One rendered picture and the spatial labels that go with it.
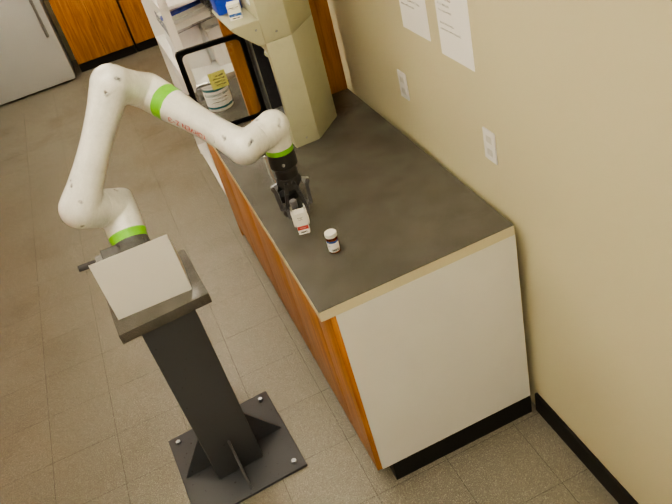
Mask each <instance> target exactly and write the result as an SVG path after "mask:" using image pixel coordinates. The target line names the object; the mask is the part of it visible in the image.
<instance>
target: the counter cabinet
mask: <svg viewBox="0 0 672 504"><path fill-rule="evenodd" d="M207 145H208V148H209V150H210V153H211V155H212V158H213V161H214V163H215V166H216V169H217V171H218V174H219V177H220V179H221V182H222V184H223V187H224V190H225V192H226V195H227V198H228V200H229V203H230V205H231V208H232V211H233V213H234V216H235V219H236V221H237V224H238V227H239V229H240V232H241V234H242V236H243V235H245V237H246V239H247V240H248V242H249V244H250V246H251V248H252V249H253V251H254V253H255V255H256V256H257V258H258V260H259V262H260V263H261V265H262V267H263V269H264V270H265V272H266V274H267V276H268V277H269V279H270V281H271V283H272V284H273V286H274V288H275V290H276V292H277V293H278V295H279V297H280V299H281V300H282V302H283V304H284V306H285V307H286V309H287V311H288V313H289V314H290V316H291V318H292V320H293V321H294V323H295V325H296V327H297V329H298V330H299V332H300V334H301V336H302V337H303V339H304V341H305V343H306V344H307V346H308V348H309V350H310V351H311V353H312V355H313V357H314V358H315V360H316V362H317V364H318V366H319V367H320V369H321V371H322V373H323V374H324V376H325V378H326V380H327V381H328V383H329V385H330V387H331V388H332V390H333V392H334V394H335V395H336V397H337V399H338V401H339V403H340V404H341V406H342V408H343V410H344V411H345V413H346V415H347V417H348V418H349V420H350V422H351V424H352V425H353V427H354V429H355V431H356V432H357V434H358V436H359V438H360V440H361V441H362V443H363V445H364V447H365V448H366V450H367V452H368V454H369V455H370V457H371V459H372V461H373V462H374V464H375V466H376V468H377V469H378V471H379V470H381V469H385V468H387V467H390V469H391V470H392V472H393V474H394V475H395V477H396V479H397V480H398V479H400V478H402V477H404V476H406V475H408V474H410V473H412V472H414V471H416V470H418V469H420V468H422V467H424V466H426V465H428V464H430V463H432V462H434V461H436V460H437V459H439V458H441V457H443V456H445V455H447V454H449V453H451V452H453V451H455V450H457V449H459V448H461V447H463V446H465V445H467V444H469V443H471V442H473V441H475V440H477V439H479V438H481V437H483V436H485V435H487V434H489V433H491V432H493V431H495V430H497V429H499V428H501V427H503V426H504V425H506V424H508V423H510V422H512V421H514V420H516V419H518V418H520V417H522V416H524V415H526V414H528V413H530V412H532V407H531V396H530V386H529V375H528V365H527V354H526V343H525V333H524V322H523V312H522V301H521V290H520V280H519V269H518V259H517V248H516V237H515V235H513V236H510V237H508V238H506V239H504V240H502V241H499V242H497V243H495V244H493V245H491V246H488V247H486V248H484V249H482V250H480V251H477V252H475V253H473V254H471V255H469V256H466V257H464V258H462V259H460V260H458V261H455V262H453V263H451V264H449V265H447V266H444V267H442V268H440V269H438V270H436V271H433V272H431V273H429V274H427V275H425V276H422V277H420V278H418V279H416V280H414V281H411V282H409V283H407V284H405V285H403V286H400V287H398V288H396V289H394V290H392V291H389V292H387V293H385V294H383V295H381V296H378V297H376V298H374V299H372V300H370V301H367V302H365V303H363V304H361V305H359V306H356V307H354V308H352V309H350V310H348V311H345V312H343V313H341V314H339V315H337V316H334V317H332V318H330V319H328V320H326V321H323V322H321V321H320V319H319V317H318V316H317V314H316V313H315V311H314V309H313V308H312V306H311V305H310V303H309V301H308V300H307V298H306V296H305V295H304V293H303V292H302V290H301V288H300V287H299V285H298V284H297V282H296V280H295V279H294V277H293V275H292V274H291V272H290V271H289V269H288V267H287V266H286V264H285V263H284V261H283V259H282V258H281V256H280V255H279V253H278V251H277V250H276V248H275V246H274V245H273V243H272V242H271V240H270V238H269V237H268V235H267V234H266V232H265V230H264V229H263V227H262V226H261V224H260V222H259V221H258V219H257V217H256V216H255V214H254V213H253V211H252V209H251V208H250V206H249V205H248V203H247V201H246V200H245V198H244V197H243V195H242V193H241V192H240V190H239V188H238V187H237V185H236V184H235V182H234V180H233V179H232V177H231V176H230V174H229V172H228V171H227V169H226V168H225V166H224V164H223V163H222V161H221V159H220V158H219V156H218V155H217V153H216V151H215V150H214V148H213V147H212V146H211V145H210V144H208V143H207Z"/></svg>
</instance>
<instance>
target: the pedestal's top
mask: <svg viewBox="0 0 672 504"><path fill-rule="evenodd" d="M178 254H179V256H180V258H181V261H182V263H183V266H184V268H185V271H186V274H187V277H188V279H189V282H190V285H191V287H192V289H191V290H189V291H187V292H184V293H182V294H180V295H177V296H175V297H172V298H170V299H168V300H165V301H163V302H160V303H158V304H156V305H153V306H151V307H149V308H146V309H144V310H141V311H139V312H137V313H134V314H132V315H130V316H127V317H125V318H122V319H120V320H118V318H117V317H116V315H115V313H114V311H113V309H112V308H111V306H110V304H109V302H108V300H107V299H106V301H107V304H108V307H109V310H110V313H111V316H112V318H113V321H114V324H115V327H116V330H117V333H118V336H119V338H120V340H121V341H122V343H123V344H125V343H127V342H129V341H131V340H133V339H135V338H137V337H140V336H142V335H144V334H146V333H148V332H150V331H152V330H154V329H156V328H158V327H160V326H162V325H165V324H167V323H169V322H171V321H173V320H175V319H177V318H179V317H181V316H183V315H185V314H188V313H190V312H192V311H194V310H196V309H198V308H200V307H202V306H204V305H206V304H208V303H210V302H212V300H211V298H210V295H209V293H208V291H207V290H206V288H205V286H204V284H203V282H202V281H201V279H200V277H199V275H198V273H197V272H196V270H195V268H194V266H193V264H192V263H191V261H190V259H189V257H188V256H187V254H186V252H185V250H184V249H182V250H180V251H178Z"/></svg>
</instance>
